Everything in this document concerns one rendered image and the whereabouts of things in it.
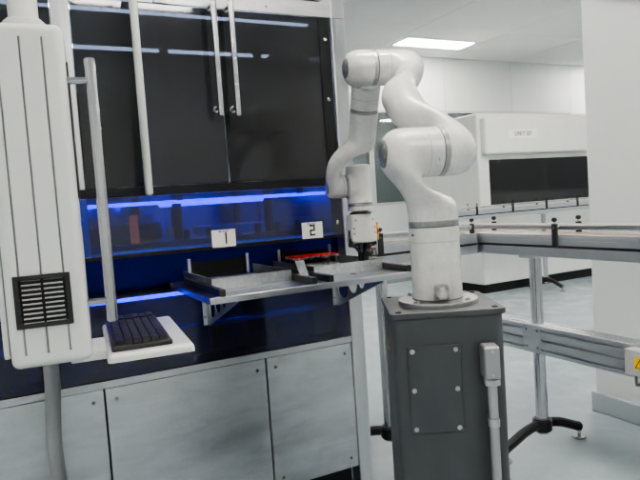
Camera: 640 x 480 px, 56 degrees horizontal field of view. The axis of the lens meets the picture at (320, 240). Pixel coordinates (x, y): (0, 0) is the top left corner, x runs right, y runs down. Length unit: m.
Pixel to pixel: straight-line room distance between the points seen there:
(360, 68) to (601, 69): 1.68
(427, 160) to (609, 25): 1.89
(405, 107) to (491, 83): 7.64
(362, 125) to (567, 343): 1.23
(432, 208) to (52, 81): 0.89
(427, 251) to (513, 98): 8.06
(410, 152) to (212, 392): 1.16
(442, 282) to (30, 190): 0.94
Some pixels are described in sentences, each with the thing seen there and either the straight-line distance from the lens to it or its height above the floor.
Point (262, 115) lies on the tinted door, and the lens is 2.19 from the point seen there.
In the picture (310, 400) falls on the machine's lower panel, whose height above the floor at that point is 0.39.
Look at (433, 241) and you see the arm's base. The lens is 1.43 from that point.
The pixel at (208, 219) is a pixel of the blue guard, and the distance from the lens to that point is 2.08.
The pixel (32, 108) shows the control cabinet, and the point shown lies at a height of 1.37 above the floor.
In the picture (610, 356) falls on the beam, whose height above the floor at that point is 0.48.
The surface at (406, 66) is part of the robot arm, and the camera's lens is 1.72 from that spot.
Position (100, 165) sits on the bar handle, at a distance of 1.46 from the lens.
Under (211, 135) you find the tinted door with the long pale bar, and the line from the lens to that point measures 2.12.
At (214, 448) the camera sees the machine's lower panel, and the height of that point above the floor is 0.30.
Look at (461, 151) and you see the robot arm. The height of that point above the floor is 1.22.
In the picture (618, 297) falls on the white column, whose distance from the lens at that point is 3.16.
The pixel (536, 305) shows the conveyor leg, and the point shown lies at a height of 0.63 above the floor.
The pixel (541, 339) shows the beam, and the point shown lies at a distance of 2.68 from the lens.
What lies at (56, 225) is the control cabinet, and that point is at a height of 1.11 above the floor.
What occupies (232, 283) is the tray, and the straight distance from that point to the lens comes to 1.84.
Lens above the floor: 1.12
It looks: 4 degrees down
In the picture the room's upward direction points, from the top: 4 degrees counter-clockwise
